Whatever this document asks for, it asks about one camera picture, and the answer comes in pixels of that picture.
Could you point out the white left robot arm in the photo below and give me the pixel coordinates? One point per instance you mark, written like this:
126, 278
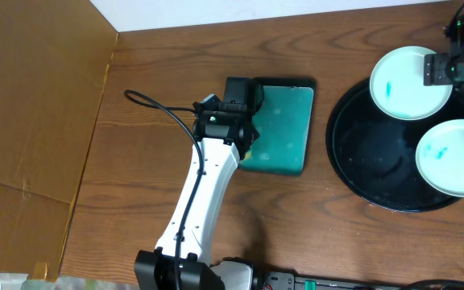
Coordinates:
182, 256

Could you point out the mint plate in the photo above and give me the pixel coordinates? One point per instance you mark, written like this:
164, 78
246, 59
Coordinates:
397, 85
440, 157

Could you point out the brown cardboard panel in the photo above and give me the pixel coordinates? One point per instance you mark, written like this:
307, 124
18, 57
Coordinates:
54, 58

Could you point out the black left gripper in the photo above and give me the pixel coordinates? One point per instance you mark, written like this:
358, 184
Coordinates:
254, 134

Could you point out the mint plate top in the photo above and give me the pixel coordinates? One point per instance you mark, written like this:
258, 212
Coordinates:
397, 85

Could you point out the black round tray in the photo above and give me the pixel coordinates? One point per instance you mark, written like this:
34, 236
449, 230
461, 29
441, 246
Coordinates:
375, 154

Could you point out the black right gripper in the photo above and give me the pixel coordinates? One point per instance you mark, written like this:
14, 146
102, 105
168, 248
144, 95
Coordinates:
431, 69

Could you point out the green rectangular water tray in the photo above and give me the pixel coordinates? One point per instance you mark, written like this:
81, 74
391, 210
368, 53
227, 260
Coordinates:
283, 123

